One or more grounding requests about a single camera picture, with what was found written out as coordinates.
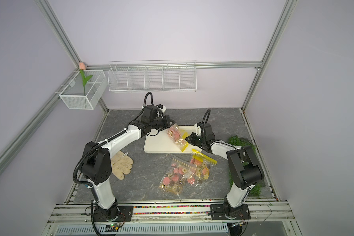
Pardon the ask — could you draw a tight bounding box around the cookie ziploc bag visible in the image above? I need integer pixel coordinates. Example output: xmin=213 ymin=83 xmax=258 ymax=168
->
xmin=159 ymin=157 xmax=196 ymax=195
xmin=167 ymin=124 xmax=189 ymax=152
xmin=187 ymin=149 xmax=217 ymax=188

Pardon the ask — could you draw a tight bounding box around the pink artificial tulip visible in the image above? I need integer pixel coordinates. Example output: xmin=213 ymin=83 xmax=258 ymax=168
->
xmin=79 ymin=62 xmax=92 ymax=95

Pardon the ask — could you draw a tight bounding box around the white wire wall basket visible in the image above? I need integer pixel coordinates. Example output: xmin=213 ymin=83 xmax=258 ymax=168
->
xmin=108 ymin=60 xmax=197 ymax=92

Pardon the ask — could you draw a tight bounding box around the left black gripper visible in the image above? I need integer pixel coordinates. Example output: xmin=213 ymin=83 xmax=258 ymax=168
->
xmin=150 ymin=115 xmax=176 ymax=131

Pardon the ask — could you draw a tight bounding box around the beige work glove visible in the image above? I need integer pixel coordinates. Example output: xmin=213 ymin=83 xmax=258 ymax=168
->
xmin=111 ymin=151 xmax=134 ymax=181

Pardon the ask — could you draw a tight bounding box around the green artificial grass mat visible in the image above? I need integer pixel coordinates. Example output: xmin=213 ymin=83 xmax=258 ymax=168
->
xmin=228 ymin=135 xmax=263 ymax=197

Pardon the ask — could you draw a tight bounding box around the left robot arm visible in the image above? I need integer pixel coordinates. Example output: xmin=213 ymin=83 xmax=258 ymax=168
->
xmin=72 ymin=102 xmax=176 ymax=221

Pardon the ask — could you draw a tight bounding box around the white mesh wall box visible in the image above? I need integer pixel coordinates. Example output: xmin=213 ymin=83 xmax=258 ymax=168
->
xmin=59 ymin=70 xmax=108 ymax=110

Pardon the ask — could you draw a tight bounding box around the white rectangular tray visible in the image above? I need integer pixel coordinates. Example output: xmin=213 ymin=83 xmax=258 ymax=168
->
xmin=143 ymin=130 xmax=202 ymax=154

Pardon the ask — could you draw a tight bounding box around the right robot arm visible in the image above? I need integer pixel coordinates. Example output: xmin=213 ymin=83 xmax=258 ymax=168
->
xmin=186 ymin=109 xmax=265 ymax=222

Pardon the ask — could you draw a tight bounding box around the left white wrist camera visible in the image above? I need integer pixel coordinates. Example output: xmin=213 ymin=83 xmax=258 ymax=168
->
xmin=157 ymin=104 xmax=166 ymax=117

